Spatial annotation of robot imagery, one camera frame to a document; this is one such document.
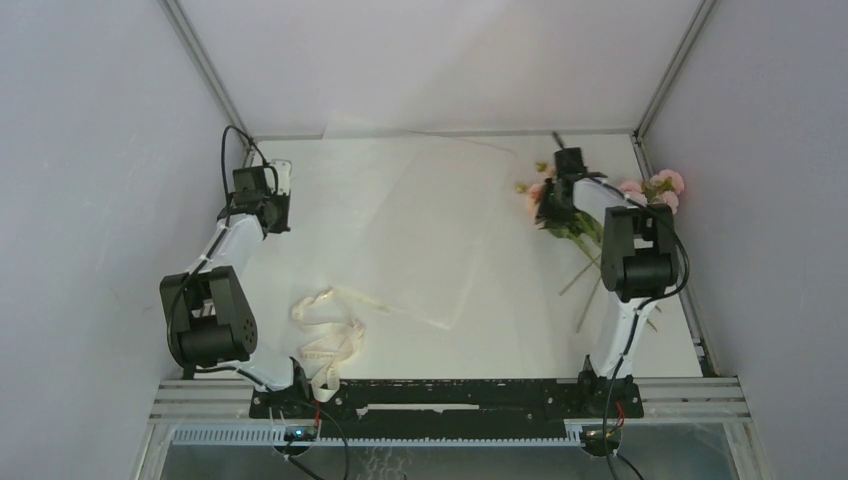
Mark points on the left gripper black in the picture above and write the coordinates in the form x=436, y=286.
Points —
x=284, y=200

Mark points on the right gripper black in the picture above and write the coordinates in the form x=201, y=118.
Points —
x=545, y=211

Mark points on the pink fake rose stem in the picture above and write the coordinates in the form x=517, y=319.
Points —
x=587, y=306
x=583, y=265
x=665, y=187
x=532, y=191

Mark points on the translucent white wrapping paper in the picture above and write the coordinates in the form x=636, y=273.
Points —
x=426, y=204

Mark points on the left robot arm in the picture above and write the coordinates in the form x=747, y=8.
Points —
x=210, y=326

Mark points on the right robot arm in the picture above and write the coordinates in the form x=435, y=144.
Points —
x=642, y=262

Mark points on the cream printed ribbon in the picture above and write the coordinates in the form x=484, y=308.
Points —
x=336, y=341

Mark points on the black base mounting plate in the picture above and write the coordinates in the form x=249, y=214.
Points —
x=414, y=408

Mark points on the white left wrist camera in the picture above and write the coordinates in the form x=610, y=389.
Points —
x=281, y=175

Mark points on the white slotted cable duct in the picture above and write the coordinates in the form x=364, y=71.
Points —
x=568, y=435

